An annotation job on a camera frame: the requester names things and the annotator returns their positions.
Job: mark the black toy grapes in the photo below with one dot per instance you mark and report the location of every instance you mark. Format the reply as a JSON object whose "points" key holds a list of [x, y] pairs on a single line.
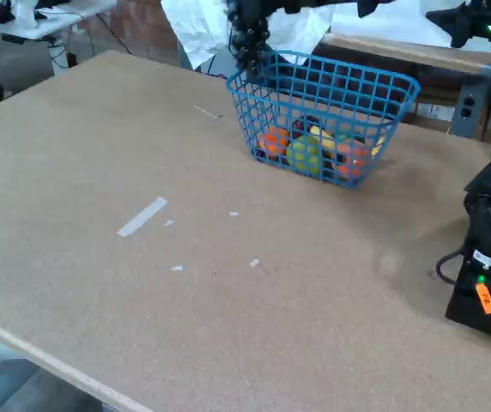
{"points": [[250, 47]]}

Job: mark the small white tape piece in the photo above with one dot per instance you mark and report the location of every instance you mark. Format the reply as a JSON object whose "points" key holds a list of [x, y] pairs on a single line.
{"points": [[254, 263], [168, 222], [177, 268]]}

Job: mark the orange toy fruit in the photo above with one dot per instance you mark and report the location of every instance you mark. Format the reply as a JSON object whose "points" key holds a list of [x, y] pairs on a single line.
{"points": [[273, 143]]}

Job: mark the round green toy fruit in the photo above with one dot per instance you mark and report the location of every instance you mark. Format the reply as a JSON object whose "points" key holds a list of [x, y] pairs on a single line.
{"points": [[303, 156]]}

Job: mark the dark red toy fruit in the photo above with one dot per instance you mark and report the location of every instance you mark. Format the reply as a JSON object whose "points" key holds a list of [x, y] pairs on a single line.
{"points": [[300, 125]]}

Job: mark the thin white tape strip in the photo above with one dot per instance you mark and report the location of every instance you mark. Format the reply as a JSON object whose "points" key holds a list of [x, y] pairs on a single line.
{"points": [[207, 111]]}

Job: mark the yellow toy banana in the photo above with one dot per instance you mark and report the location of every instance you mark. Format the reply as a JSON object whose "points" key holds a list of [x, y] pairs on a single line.
{"points": [[320, 135]]}

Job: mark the long white tape strip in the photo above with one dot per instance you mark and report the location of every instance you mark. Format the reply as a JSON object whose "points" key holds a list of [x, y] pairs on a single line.
{"points": [[142, 216]]}

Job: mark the red toy pomegranate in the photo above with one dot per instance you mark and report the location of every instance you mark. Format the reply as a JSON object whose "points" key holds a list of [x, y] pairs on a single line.
{"points": [[353, 161]]}

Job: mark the white crumpled sheet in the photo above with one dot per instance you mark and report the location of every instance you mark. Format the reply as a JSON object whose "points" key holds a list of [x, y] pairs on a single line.
{"points": [[198, 30]]}

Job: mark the wooden bench board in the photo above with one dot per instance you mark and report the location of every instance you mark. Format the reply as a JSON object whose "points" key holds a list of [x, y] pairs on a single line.
{"points": [[400, 49]]}

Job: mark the white table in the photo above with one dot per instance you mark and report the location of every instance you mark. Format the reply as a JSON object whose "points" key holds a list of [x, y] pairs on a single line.
{"points": [[56, 13]]}

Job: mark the grey metal post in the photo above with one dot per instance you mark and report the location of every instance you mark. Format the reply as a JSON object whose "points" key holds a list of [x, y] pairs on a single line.
{"points": [[470, 86]]}

